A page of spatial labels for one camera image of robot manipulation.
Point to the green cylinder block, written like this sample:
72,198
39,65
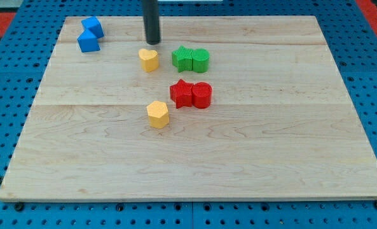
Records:
200,60

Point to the blue cube block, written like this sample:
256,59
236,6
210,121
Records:
93,24

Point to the red star block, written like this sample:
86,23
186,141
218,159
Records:
181,94

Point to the red cylinder block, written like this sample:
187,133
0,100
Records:
201,95

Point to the yellow hexagon block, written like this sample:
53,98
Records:
157,112

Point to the wooden board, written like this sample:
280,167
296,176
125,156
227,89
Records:
281,125

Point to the green star block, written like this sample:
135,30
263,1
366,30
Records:
182,59

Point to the blue triangular block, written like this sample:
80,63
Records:
88,42

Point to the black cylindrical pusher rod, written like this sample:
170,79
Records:
151,19

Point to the yellow heart block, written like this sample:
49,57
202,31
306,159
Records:
149,59

